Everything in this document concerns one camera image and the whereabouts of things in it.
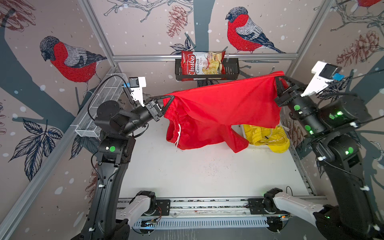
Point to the black wire wall basket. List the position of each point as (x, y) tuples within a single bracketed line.
[(231, 67)]

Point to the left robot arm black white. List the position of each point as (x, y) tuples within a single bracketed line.
[(111, 162)]

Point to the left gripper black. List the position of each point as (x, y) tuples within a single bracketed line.
[(155, 111)]

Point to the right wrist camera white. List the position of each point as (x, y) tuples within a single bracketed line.
[(324, 74)]

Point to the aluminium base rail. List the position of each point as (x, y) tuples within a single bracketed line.
[(209, 207)]

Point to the red shorts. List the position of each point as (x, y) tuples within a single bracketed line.
[(205, 116)]

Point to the red cassava chips bag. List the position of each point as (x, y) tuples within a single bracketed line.
[(201, 63)]

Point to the yellow shorts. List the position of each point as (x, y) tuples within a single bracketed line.
[(275, 139)]

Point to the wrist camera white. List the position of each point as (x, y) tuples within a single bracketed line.
[(324, 74), (136, 85)]

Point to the horizontal aluminium frame bar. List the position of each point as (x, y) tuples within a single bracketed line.
[(168, 58)]

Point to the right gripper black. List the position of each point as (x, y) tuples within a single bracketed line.
[(284, 97)]

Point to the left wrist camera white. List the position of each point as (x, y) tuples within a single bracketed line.
[(136, 85)]

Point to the white mesh wall shelf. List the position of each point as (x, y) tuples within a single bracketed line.
[(111, 88)]

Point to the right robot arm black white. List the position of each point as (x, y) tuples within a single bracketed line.
[(328, 131)]

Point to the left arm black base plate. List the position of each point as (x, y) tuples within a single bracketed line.
[(162, 209)]

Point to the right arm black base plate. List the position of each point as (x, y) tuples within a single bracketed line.
[(256, 206)]

